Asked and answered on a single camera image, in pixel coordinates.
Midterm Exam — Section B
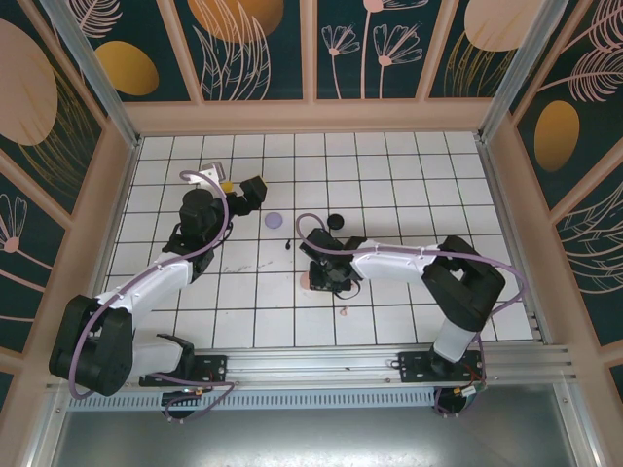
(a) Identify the grey metal shelf plate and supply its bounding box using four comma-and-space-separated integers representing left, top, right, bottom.
28, 408, 600, 467

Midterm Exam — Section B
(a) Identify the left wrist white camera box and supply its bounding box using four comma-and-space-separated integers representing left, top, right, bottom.
197, 162, 228, 187

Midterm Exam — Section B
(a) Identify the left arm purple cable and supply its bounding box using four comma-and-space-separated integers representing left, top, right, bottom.
69, 169, 238, 425

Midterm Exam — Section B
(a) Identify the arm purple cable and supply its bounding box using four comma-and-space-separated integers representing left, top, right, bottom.
295, 212, 530, 420
69, 169, 238, 425

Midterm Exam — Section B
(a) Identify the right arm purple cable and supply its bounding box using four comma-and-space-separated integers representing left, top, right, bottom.
295, 212, 530, 420

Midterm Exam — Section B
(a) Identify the aluminium mounting rail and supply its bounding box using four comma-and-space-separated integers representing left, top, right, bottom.
46, 344, 578, 390

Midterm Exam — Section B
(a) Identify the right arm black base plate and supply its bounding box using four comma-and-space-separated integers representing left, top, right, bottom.
396, 348, 488, 385

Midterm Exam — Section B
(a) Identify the grey slotted cable duct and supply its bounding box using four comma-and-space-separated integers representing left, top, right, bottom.
65, 387, 439, 413

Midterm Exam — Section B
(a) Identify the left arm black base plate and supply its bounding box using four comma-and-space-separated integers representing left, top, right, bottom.
138, 353, 230, 388

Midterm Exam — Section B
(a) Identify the aluminium corner post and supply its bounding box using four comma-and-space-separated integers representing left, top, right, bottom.
476, 0, 568, 145
38, 0, 142, 150

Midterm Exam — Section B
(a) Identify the aluminium side rail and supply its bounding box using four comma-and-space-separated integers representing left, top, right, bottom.
474, 135, 554, 341

